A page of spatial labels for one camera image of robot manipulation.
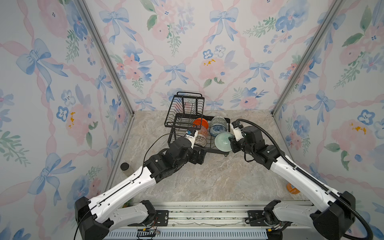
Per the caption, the brown lattice ceramic bowl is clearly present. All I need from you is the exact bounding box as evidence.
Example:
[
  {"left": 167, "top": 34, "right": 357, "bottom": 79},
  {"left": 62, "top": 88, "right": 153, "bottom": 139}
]
[{"left": 195, "top": 134, "right": 207, "bottom": 147}]

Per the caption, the mint green ceramic bowl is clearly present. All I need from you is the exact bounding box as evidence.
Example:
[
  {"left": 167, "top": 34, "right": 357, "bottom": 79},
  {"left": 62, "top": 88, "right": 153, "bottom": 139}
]
[{"left": 215, "top": 132, "right": 235, "bottom": 152}]

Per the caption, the orange plastic bowl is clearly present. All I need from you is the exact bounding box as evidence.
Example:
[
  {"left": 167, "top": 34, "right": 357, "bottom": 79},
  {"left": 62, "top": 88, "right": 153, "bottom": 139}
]
[{"left": 193, "top": 118, "right": 209, "bottom": 130}]

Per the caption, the blue patterned ceramic bowl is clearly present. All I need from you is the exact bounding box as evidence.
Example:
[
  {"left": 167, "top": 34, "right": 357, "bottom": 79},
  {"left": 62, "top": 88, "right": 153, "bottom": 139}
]
[{"left": 210, "top": 116, "right": 228, "bottom": 137}]

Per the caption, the red patterned ceramic bowl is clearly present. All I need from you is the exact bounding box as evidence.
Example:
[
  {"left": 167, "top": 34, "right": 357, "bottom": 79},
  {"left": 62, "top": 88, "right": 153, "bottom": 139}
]
[{"left": 199, "top": 126, "right": 209, "bottom": 138}]

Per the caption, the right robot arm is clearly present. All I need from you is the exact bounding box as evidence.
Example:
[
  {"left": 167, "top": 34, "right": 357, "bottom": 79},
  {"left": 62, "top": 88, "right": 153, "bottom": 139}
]
[{"left": 229, "top": 137, "right": 355, "bottom": 240}]

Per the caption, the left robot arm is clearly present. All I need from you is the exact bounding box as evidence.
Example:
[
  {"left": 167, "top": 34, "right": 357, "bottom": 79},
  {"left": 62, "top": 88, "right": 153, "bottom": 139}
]
[{"left": 75, "top": 135, "right": 199, "bottom": 240}]

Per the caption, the black round knob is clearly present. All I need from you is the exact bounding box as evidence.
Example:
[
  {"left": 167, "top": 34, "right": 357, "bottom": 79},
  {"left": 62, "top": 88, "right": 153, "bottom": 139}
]
[{"left": 120, "top": 163, "right": 130, "bottom": 171}]

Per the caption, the orange can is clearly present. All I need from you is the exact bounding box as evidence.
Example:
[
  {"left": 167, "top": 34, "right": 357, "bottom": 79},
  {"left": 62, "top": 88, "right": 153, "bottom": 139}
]
[{"left": 287, "top": 183, "right": 300, "bottom": 195}]

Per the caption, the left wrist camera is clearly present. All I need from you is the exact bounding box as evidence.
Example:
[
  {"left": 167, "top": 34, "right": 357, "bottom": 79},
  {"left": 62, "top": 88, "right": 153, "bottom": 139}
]
[{"left": 184, "top": 128, "right": 198, "bottom": 149}]

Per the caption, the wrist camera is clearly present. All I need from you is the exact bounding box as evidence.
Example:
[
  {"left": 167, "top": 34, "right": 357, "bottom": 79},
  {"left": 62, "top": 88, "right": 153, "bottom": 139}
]
[
  {"left": 230, "top": 122, "right": 265, "bottom": 145},
  {"left": 184, "top": 128, "right": 198, "bottom": 149}
]

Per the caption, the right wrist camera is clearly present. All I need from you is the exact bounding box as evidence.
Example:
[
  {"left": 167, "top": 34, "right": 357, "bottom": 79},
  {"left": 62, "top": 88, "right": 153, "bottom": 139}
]
[{"left": 230, "top": 122, "right": 265, "bottom": 145}]

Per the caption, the black wire dish rack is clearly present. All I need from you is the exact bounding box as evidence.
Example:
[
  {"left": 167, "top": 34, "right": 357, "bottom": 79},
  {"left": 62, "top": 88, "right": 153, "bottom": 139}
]
[{"left": 165, "top": 92, "right": 230, "bottom": 156}]

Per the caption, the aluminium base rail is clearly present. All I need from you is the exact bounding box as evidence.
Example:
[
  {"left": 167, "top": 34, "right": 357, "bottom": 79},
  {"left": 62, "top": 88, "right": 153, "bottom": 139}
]
[{"left": 80, "top": 201, "right": 341, "bottom": 240}]

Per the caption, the black corrugated cable conduit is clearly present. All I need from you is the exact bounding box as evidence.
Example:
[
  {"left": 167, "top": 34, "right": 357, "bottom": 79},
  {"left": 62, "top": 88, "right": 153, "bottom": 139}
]
[{"left": 232, "top": 118, "right": 374, "bottom": 240}]

